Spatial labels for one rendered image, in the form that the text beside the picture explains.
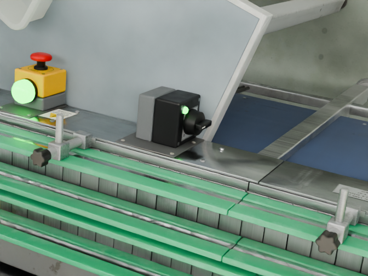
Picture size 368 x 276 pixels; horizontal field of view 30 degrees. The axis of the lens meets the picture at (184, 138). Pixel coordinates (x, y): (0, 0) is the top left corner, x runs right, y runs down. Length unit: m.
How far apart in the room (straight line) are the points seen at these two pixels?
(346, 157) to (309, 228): 0.35
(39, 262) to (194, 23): 0.53
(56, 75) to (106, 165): 0.26
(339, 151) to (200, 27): 0.36
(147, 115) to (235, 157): 0.16
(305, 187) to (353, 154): 0.27
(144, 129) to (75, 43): 0.25
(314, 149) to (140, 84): 0.35
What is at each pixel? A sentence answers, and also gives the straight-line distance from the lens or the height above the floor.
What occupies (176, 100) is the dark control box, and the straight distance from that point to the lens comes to 1.14.
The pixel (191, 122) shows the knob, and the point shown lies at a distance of 1.14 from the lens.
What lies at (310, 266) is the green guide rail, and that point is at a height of 0.91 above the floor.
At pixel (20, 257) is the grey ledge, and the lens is 1.37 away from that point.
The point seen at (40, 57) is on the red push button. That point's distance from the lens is 1.30.
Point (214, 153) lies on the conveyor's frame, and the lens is 1.15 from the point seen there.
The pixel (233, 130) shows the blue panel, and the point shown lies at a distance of 1.35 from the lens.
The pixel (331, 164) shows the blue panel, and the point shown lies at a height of 0.66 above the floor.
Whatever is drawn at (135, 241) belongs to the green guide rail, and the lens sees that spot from 1.08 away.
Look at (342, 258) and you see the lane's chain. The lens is 1.05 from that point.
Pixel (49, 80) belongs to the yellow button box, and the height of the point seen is 0.81.
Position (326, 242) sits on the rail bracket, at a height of 1.01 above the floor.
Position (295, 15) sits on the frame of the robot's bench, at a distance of 1.46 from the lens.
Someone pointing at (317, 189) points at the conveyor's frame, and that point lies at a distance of 1.06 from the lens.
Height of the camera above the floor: 1.81
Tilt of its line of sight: 59 degrees down
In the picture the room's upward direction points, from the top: 118 degrees counter-clockwise
